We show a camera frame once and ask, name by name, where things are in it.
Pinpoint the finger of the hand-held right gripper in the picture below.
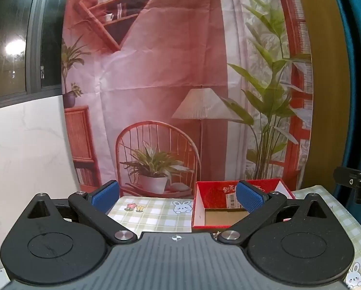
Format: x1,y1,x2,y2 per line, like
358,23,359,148
333,166,361,205

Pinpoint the green checked tablecloth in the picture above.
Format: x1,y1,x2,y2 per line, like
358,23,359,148
106,184,361,290

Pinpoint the printed wall backdrop cloth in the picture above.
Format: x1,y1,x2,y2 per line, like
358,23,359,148
61,0,316,200

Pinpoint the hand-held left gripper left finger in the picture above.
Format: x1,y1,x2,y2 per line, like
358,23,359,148
20,180,138,245

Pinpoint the black framed window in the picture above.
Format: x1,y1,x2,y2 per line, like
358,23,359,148
0,0,69,112

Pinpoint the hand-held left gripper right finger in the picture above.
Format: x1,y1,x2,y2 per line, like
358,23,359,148
217,180,338,245

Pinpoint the red strawberry print cardboard box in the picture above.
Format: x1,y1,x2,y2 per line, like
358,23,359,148
192,178,296,228

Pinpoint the blue curtain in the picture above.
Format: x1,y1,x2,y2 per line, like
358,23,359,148
327,0,361,206

